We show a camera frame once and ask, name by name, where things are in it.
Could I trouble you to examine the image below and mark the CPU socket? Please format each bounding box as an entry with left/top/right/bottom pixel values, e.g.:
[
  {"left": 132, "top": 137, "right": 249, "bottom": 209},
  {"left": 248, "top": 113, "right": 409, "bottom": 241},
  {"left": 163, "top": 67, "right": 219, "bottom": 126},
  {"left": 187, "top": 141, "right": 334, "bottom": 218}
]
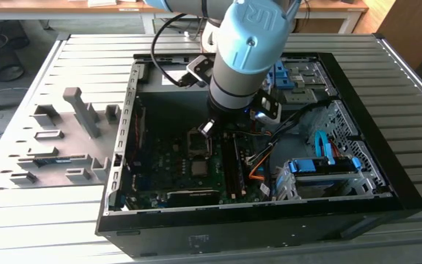
[{"left": 188, "top": 157, "right": 215, "bottom": 180}]

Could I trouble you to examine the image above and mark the green motherboard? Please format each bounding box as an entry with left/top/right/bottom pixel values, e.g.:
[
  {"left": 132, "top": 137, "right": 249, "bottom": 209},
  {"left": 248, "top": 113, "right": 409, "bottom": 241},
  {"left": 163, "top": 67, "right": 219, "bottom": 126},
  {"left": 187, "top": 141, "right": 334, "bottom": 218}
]
[{"left": 123, "top": 125, "right": 274, "bottom": 212}]

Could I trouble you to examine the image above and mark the black wire bundle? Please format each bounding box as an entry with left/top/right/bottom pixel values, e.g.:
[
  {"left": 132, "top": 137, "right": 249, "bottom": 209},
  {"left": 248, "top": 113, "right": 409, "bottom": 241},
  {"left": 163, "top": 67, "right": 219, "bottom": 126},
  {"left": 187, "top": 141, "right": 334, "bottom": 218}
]
[{"left": 247, "top": 99, "right": 336, "bottom": 166}]

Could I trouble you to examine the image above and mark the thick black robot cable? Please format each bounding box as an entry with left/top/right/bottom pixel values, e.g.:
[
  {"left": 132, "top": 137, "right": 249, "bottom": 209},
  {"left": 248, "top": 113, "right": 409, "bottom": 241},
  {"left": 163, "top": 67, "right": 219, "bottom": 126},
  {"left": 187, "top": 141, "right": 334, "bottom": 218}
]
[{"left": 151, "top": 12, "right": 197, "bottom": 86}]

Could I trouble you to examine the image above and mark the blue flat data wire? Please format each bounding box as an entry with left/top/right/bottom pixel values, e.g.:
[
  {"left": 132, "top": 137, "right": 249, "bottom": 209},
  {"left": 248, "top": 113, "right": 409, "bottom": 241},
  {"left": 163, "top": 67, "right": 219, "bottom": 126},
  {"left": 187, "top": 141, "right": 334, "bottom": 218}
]
[{"left": 314, "top": 129, "right": 340, "bottom": 166}]

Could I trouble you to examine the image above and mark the black hard disk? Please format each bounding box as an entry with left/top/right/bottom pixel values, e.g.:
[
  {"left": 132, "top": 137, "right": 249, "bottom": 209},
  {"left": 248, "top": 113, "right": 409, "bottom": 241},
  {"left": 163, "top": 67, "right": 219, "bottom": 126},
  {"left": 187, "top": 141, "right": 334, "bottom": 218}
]
[{"left": 317, "top": 158, "right": 354, "bottom": 174}]

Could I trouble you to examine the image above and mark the grey hard disk cage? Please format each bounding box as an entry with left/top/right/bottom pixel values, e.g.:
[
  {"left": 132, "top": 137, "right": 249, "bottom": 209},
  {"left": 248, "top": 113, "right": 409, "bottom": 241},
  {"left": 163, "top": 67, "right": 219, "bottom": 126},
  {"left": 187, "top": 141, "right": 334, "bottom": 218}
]
[{"left": 273, "top": 157, "right": 380, "bottom": 201}]

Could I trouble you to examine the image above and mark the blue disk carrier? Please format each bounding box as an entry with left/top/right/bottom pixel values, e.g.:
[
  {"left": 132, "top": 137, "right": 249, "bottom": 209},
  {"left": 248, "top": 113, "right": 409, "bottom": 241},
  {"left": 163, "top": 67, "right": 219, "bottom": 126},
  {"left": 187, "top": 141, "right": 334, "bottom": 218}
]
[{"left": 286, "top": 157, "right": 362, "bottom": 177}]

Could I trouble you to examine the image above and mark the black PC case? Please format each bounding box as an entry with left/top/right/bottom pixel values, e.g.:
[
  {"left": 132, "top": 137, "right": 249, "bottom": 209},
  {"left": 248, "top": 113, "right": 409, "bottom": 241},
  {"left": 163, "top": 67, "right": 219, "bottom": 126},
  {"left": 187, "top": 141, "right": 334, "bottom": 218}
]
[{"left": 93, "top": 52, "right": 422, "bottom": 259}]

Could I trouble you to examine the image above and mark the metal socket cover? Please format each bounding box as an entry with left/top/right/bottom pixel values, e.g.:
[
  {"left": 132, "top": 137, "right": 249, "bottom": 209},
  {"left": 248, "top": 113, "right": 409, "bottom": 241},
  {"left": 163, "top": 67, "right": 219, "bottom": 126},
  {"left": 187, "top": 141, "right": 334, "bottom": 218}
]
[{"left": 185, "top": 129, "right": 213, "bottom": 158}]

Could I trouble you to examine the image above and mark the grey parts rack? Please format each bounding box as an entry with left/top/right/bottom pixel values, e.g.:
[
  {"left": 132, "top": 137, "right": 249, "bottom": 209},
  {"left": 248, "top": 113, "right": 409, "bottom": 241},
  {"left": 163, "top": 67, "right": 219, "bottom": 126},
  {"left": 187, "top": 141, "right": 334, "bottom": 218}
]
[{"left": 8, "top": 86, "right": 124, "bottom": 190}]

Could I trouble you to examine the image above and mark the RAM stick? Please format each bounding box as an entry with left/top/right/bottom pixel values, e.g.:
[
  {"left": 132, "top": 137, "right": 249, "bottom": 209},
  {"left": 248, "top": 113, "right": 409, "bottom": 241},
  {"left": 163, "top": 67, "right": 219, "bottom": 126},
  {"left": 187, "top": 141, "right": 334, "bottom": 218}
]
[{"left": 19, "top": 156, "right": 87, "bottom": 166}]

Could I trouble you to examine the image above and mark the black RAM slot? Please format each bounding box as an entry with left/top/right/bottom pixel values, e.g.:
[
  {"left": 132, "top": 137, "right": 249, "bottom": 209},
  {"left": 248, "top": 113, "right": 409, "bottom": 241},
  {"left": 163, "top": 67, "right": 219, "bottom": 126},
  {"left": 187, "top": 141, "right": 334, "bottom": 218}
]
[
  {"left": 232, "top": 134, "right": 248, "bottom": 199},
  {"left": 221, "top": 132, "right": 236, "bottom": 198}
]

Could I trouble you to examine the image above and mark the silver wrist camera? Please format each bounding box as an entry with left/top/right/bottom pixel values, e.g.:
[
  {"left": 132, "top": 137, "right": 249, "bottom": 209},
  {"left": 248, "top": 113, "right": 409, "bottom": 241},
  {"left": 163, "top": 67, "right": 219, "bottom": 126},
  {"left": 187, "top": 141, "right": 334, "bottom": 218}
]
[
  {"left": 185, "top": 54, "right": 216, "bottom": 89},
  {"left": 249, "top": 90, "right": 284, "bottom": 125}
]

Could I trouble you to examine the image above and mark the blue plastic drive latch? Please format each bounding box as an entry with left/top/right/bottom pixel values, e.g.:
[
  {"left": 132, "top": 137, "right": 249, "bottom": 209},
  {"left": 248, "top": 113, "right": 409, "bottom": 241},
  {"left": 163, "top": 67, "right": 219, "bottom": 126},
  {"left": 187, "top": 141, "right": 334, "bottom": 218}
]
[{"left": 265, "top": 59, "right": 296, "bottom": 90}]

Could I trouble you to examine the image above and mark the white box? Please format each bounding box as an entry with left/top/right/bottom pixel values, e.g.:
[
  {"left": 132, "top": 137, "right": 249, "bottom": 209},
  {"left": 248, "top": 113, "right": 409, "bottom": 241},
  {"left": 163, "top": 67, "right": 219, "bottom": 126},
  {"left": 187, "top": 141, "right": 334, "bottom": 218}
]
[{"left": 87, "top": 0, "right": 119, "bottom": 8}]

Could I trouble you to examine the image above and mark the grey power supply unit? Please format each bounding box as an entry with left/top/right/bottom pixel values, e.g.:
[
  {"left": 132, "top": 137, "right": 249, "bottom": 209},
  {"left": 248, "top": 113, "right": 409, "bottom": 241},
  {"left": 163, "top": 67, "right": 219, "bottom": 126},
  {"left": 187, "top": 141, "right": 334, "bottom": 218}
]
[{"left": 136, "top": 64, "right": 212, "bottom": 124}]

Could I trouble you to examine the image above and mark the orange data wire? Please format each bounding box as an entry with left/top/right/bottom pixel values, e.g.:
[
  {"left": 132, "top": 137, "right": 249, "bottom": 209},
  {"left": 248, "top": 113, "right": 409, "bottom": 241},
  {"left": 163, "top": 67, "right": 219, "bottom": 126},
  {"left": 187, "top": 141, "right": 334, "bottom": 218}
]
[{"left": 249, "top": 152, "right": 273, "bottom": 182}]

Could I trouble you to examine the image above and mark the wooden cabinet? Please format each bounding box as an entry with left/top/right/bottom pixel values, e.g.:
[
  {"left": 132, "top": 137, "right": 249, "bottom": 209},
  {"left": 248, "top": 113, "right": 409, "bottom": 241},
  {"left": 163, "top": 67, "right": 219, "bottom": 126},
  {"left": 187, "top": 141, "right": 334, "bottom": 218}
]
[{"left": 353, "top": 0, "right": 422, "bottom": 71}]

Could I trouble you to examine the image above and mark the black graphics card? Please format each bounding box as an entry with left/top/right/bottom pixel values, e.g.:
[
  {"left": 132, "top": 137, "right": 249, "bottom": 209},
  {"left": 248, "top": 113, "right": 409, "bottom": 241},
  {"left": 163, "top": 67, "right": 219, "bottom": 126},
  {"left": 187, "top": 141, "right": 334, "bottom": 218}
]
[{"left": 165, "top": 188, "right": 221, "bottom": 208}]

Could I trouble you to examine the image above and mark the wooden top desk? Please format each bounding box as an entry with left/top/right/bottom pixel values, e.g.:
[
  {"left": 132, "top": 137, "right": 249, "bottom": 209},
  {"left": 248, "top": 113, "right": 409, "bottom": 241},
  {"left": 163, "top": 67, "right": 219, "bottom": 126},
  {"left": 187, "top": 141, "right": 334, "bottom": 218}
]
[
  {"left": 0, "top": 0, "right": 147, "bottom": 22},
  {"left": 140, "top": 0, "right": 369, "bottom": 35}
]

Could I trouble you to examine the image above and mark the grey optical drive cage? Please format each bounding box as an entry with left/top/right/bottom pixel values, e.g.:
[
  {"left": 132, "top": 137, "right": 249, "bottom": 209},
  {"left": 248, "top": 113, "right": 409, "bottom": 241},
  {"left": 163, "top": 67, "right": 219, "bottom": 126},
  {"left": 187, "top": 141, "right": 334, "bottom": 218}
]
[{"left": 265, "top": 59, "right": 341, "bottom": 122}]

